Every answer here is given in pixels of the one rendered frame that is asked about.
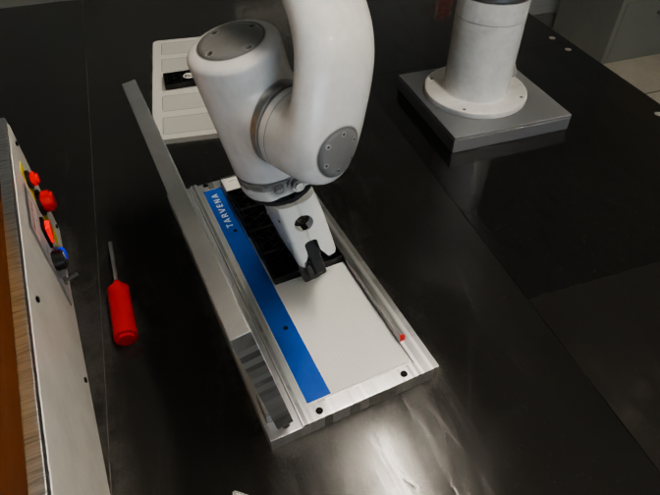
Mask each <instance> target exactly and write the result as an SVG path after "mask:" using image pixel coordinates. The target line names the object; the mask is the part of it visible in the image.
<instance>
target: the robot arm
mask: <svg viewBox="0 0 660 495"><path fill-rule="evenodd" d="M281 1H282V3H283V6H284V8H285V11H286V15H287V18H288V21H289V25H290V30H291V35H292V41H293V47H294V71H292V69H291V67H290V64H289V61H288V58H287V54H286V51H285V47H284V44H283V40H282V36H281V34H280V32H279V30H278V29H277V28H276V27H274V26H273V25H272V24H270V23H267V22H265V21H261V20H238V21H233V22H229V23H226V24H223V25H221V26H218V27H215V28H213V29H211V30H210V31H208V32H206V33H205V34H203V35H202V36H201V37H200V38H199V39H197V40H196V42H195V43H194V44H193V45H192V47H191V48H190V50H189V53H188V57H187V63H188V67H189V69H190V71H191V74H192V77H193V79H194V82H195V84H196V86H197V89H198V91H199V93H200V95H201V98H202V100H203V102H204V105H205V107H206V109H207V111H208V114H209V116H210V118H211V121H212V123H213V125H214V128H215V130H216V132H217V134H218V136H219V138H220V140H221V143H222V145H223V147H224V149H225V152H226V154H227V156H228V159H229V161H230V163H231V165H232V168H233V170H234V172H235V175H236V177H237V179H238V181H239V184H240V186H241V188H242V190H243V192H244V193H245V194H246V195H247V196H248V197H250V198H251V199H252V200H253V201H255V202H257V203H258V204H261V205H264V206H265V208H266V210H267V213H268V215H269V217H270V219H271V221H272V223H273V225H274V227H275V228H276V230H277V232H278V234H279V235H280V237H281V239H282V240H283V242H284V243H285V245H286V247H287V248H288V250H289V251H290V253H291V254H292V256H293V257H294V259H295V262H296V265H297V267H298V269H299V271H300V274H301V275H302V278H303V280H304V281H305V282H308V281H310V280H312V279H315V278H317V277H319V276H320V275H322V274H324V273H325V272H326V268H325V264H324V261H323V258H322V255H321V252H320V249H321V250H322V251H324V252H325V253H326V254H328V255H331V254H332V253H334V252H335V250H336V247H335V244H334V241H333V238H332V235H331V233H330V230H329V227H328V224H327V221H326V219H325V216H324V213H323V211H322V208H321V205H320V203H319V201H318V198H317V196H316V194H315V192H314V190H313V188H312V185H325V184H328V183H331V182H333V181H335V180H336V179H338V178H339V177H340V176H341V175H342V174H343V173H344V172H345V171H346V169H347V168H348V166H349V164H350V163H351V161H352V159H353V156H354V154H355V152H356V149H357V146H358V141H359V137H360V134H361V130H362V126H363V121H364V117H365V112H366V107H367V102H368V97H369V93H370V88H371V82H372V75H373V67H374V34H373V27H372V21H371V17H370V13H369V9H368V6H367V3H366V0H281ZM530 2H531V0H457V3H456V10H455V16H454V21H453V27H452V33H451V40H450V46H449V52H448V58H447V65H446V67H442V68H440V69H437V70H435V71H434V72H432V73H431V74H430V75H428V77H427V78H426V80H425V83H424V93H425V95H426V97H427V98H428V100H429V101H430V102H431V103H433V104H434V105H435V106H437V107H438V108H440V109H442V110H444V111H446V112H448V113H451V114H454V115H457V116H461V117H466V118H473V119H496V118H503V117H506V116H509V115H512V114H514V113H516V112H518V111H519V110H521V109H522V108H523V106H524V104H525V101H526V98H527V91H526V88H525V86H524V85H523V83H522V82H521V81H520V80H519V79H517V78H516V77H515V75H516V73H517V68H516V60H517V56H518V52H519V48H520V45H521V41H522V37H523V30H524V26H525V22H526V18H527V14H528V10H529V6H530Z"/></svg>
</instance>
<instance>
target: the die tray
mask: <svg viewBox="0 0 660 495"><path fill-rule="evenodd" d="M197 39H199V37H189V38H179V39H169V40H158V41H154V42H153V79H152V117H153V119H154V121H155V124H156V126H157V128H158V130H159V132H160V134H161V135H162V137H163V140H164V142H165V144H170V143H178V142H186V141H194V140H202V139H210V138H219V136H218V134H217V132H216V130H215V128H214V125H213V123H212V121H211V118H210V116H209V114H208V111H207V109H206V107H205V105H204V102H203V100H202V98H201V95H200V93H199V91H198V89H197V86H191V87H184V88H177V89H170V90H166V87H165V82H164V78H163V74H164V73H172V72H179V71H185V70H189V67H188V63H187V57H188V53H189V50H190V48H191V47H192V45H193V44H194V43H195V42H196V40H197Z"/></svg>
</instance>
